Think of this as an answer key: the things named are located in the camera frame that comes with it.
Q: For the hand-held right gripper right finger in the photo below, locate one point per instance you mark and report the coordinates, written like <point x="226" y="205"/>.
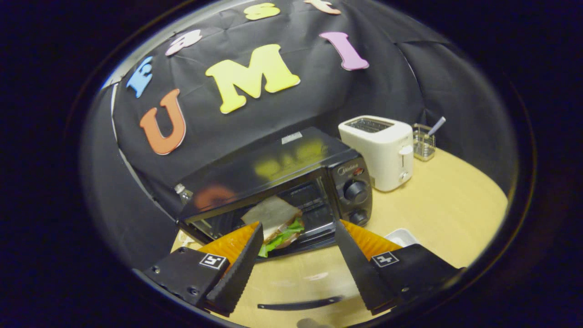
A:
<point x="360" y="273"/>

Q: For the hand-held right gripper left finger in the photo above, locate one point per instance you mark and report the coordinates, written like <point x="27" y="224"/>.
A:
<point x="239" y="278"/>

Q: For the lettuce sandwich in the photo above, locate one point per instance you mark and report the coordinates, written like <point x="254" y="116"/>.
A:
<point x="273" y="214"/>

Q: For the black electric oven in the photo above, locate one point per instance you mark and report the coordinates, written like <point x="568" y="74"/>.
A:
<point x="273" y="159"/>

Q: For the white square dish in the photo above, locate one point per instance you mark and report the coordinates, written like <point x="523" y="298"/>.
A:
<point x="403" y="237"/>

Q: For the clear plastic water bottle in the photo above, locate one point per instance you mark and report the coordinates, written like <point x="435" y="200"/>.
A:
<point x="183" y="193"/>

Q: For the white toaster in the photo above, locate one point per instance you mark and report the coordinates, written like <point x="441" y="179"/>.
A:
<point x="382" y="155"/>

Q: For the metal spoon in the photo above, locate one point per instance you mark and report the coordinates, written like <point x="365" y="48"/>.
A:
<point x="437" y="125"/>

